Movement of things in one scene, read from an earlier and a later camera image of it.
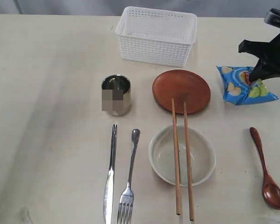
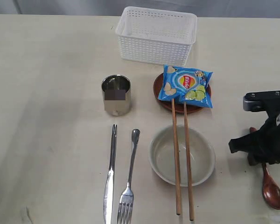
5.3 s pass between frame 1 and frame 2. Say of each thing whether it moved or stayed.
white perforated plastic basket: stayed
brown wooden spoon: stayed
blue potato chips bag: moved
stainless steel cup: stayed
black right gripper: moved
